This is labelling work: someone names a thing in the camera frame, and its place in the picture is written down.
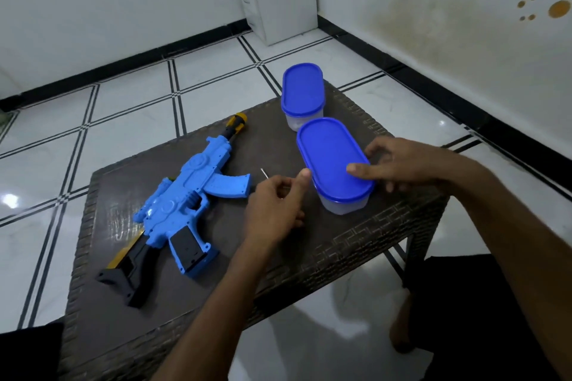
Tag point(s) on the thin metal pin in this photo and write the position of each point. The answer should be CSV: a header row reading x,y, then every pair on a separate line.
x,y
264,173

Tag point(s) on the black shorts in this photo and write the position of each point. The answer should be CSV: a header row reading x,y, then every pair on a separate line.
x,y
469,313

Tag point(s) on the blue toy gun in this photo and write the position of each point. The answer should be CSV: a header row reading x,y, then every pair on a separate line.
x,y
187,197

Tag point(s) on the person's right hand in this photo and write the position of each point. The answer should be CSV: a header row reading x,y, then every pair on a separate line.
x,y
415,164

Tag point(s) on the person's right forearm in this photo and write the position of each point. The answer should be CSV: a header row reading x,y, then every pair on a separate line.
x,y
518,251

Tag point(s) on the brown wicker table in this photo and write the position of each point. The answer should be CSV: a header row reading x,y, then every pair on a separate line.
x,y
134,327

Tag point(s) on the person's right leg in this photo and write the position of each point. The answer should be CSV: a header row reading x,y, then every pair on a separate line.
x,y
401,327

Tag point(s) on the person's right thumb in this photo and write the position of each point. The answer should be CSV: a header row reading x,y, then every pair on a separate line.
x,y
393,185

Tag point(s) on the person's left hand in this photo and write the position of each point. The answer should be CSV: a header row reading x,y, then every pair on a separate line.
x,y
268,215

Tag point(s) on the clear container with blue lid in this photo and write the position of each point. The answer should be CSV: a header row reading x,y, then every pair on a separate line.
x,y
303,90
330,157

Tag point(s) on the person's left forearm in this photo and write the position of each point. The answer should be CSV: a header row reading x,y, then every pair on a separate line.
x,y
214,318

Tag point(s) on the person's left thumb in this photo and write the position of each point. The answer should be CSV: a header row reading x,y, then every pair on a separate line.
x,y
300,182

